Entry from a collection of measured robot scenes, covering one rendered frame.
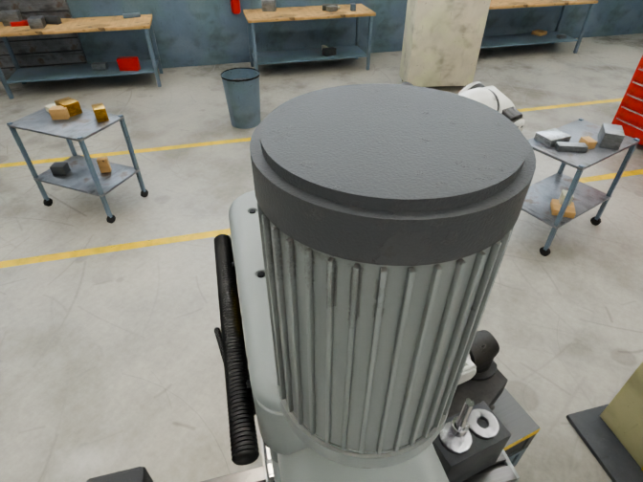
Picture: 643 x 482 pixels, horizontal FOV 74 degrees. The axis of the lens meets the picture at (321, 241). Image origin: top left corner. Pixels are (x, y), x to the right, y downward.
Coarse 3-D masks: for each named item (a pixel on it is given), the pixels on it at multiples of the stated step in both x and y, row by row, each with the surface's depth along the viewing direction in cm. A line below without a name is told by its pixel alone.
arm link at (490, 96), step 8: (480, 88) 79; (488, 88) 81; (496, 88) 81; (464, 96) 75; (472, 96) 76; (480, 96) 76; (488, 96) 77; (496, 96) 79; (504, 96) 80; (488, 104) 77; (496, 104) 78; (504, 104) 80; (512, 104) 81; (504, 112) 79; (512, 112) 80; (520, 112) 81; (512, 120) 80
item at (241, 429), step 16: (224, 240) 85; (224, 256) 81; (224, 272) 78; (224, 288) 75; (224, 304) 72; (224, 320) 69; (240, 320) 70; (224, 336) 67; (240, 336) 67; (224, 352) 65; (240, 352) 64; (224, 368) 64; (240, 368) 62; (240, 384) 60; (240, 400) 58; (240, 416) 56; (240, 432) 55; (240, 448) 53; (256, 448) 54; (240, 464) 54
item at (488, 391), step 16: (480, 336) 197; (480, 352) 193; (496, 352) 196; (480, 368) 197; (496, 368) 203; (464, 384) 199; (480, 384) 199; (496, 384) 199; (464, 400) 193; (480, 400) 193; (496, 400) 203; (448, 416) 187
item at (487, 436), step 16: (480, 416) 128; (496, 416) 129; (480, 432) 124; (496, 432) 124; (448, 448) 121; (464, 448) 121; (480, 448) 122; (496, 448) 126; (448, 464) 119; (464, 464) 122; (480, 464) 130
